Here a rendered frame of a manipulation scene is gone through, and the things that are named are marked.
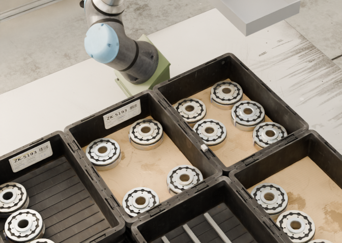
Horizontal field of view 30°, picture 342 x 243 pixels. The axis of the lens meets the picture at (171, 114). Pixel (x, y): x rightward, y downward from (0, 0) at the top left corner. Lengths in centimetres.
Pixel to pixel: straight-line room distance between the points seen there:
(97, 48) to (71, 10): 182
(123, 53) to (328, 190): 77
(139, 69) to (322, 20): 181
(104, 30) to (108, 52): 7
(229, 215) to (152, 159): 29
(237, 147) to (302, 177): 21
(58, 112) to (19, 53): 141
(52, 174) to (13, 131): 37
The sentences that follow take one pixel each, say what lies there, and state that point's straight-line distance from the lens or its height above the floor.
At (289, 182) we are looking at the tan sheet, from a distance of 185.
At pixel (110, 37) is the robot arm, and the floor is 101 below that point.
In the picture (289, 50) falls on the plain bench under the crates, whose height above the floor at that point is 70.
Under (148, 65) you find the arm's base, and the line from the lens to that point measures 214.
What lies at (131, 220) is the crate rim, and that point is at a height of 93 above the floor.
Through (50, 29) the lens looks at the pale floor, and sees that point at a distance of 375.
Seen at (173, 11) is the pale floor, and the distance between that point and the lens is 376.
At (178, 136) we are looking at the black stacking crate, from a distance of 187.
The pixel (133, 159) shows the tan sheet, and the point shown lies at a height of 83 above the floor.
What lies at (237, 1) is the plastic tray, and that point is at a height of 105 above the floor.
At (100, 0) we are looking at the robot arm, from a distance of 209.
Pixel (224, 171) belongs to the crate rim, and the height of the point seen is 93.
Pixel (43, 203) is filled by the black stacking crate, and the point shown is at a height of 83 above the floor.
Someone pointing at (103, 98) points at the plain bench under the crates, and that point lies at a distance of 227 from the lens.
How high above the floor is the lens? 229
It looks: 47 degrees down
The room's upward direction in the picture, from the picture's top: 4 degrees counter-clockwise
